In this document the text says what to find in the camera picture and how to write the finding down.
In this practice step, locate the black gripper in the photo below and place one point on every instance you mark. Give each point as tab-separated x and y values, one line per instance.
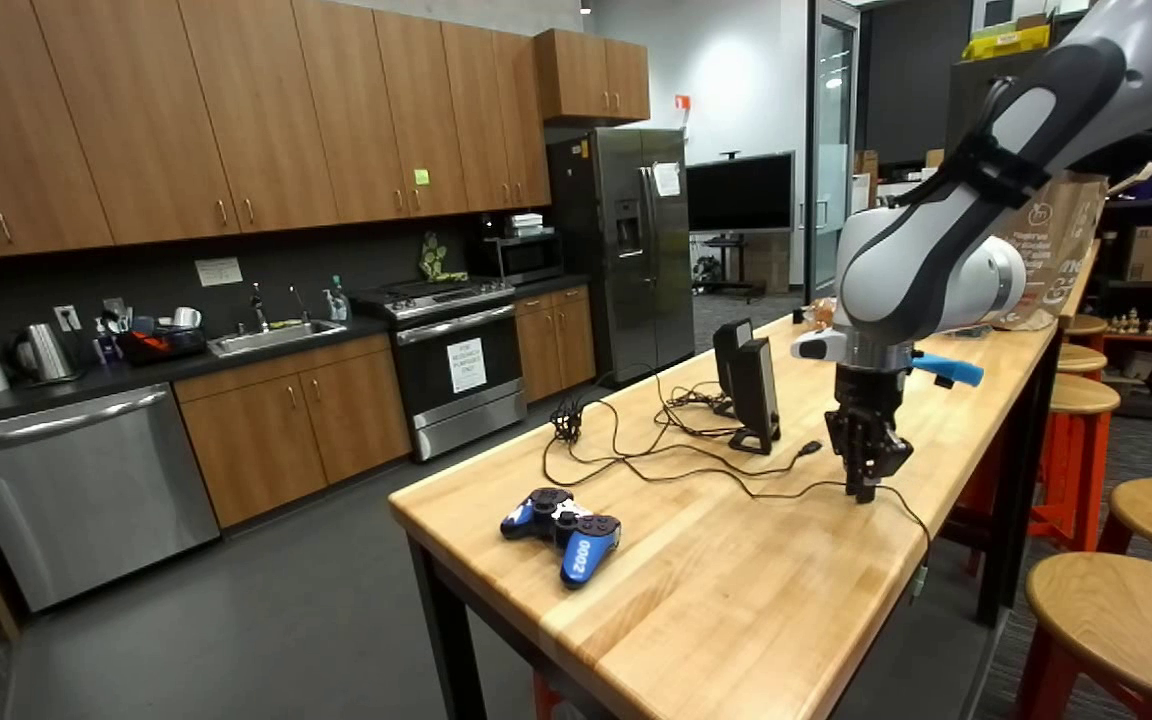
866	414

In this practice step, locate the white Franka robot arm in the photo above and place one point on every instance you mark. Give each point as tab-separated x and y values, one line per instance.
931	261

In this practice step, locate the black desktop speaker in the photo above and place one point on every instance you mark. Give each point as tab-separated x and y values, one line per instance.
757	394
724	363

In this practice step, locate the plastic bag of buns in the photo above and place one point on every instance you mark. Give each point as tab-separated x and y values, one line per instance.
1058	267

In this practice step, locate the blue game controller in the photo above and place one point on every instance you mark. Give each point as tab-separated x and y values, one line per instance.
576	543

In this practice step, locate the black television screen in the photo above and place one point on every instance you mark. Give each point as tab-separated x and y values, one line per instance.
742	195

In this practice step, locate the stainless refrigerator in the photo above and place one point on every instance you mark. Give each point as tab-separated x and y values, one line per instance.
619	267

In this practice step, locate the wooden base cabinet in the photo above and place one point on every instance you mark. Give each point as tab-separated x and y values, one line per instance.
296	426
557	346

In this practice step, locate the glass door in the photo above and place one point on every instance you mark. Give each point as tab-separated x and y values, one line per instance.
835	133

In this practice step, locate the white paper on refrigerator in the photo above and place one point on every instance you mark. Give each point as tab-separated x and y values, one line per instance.
664	177

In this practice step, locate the black tall cabinet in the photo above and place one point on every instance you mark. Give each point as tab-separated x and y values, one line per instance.
910	82

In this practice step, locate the stainless microwave oven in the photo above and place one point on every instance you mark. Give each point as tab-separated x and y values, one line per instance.
522	259

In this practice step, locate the white paper sign on oven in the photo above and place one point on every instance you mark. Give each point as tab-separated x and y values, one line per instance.
465	365

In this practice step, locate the white stack on microwave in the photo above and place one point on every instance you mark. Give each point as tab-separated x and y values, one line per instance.
528	226

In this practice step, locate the stainless steel stove oven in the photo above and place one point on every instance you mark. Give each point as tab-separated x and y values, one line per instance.
456	373

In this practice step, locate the yellow item on cabinet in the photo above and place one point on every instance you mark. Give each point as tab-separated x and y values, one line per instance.
1002	41

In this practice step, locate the small green plant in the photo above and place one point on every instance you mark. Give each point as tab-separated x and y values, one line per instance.
443	261

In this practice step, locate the green sticky note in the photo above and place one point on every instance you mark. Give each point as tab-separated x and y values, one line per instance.
423	177

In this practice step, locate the clear soap bottle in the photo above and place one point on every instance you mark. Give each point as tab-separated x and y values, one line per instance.
336	300

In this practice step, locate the stainless kitchen sink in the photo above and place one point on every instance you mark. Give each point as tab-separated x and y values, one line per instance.
271	340

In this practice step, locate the metal sink faucet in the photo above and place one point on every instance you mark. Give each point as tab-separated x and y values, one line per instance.
259	310

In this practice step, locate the red black countertop item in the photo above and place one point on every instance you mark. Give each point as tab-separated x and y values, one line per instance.
160	346

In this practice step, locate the stainless dishwasher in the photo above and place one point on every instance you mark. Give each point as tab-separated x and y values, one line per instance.
80	502

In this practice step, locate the black kitchen countertop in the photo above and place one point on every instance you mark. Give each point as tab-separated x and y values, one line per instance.
71	394

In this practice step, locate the silver countertop appliance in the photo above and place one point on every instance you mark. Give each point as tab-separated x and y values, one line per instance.
41	354

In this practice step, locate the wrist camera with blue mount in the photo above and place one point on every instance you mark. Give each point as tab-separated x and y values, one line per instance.
951	370

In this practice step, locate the small wooden wall cabinet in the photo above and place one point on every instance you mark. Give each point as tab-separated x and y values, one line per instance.
590	79

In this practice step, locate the white wall plate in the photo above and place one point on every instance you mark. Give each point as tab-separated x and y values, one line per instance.
218	270

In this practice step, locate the wooden wall cabinet row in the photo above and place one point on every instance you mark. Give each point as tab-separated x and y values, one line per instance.
200	123

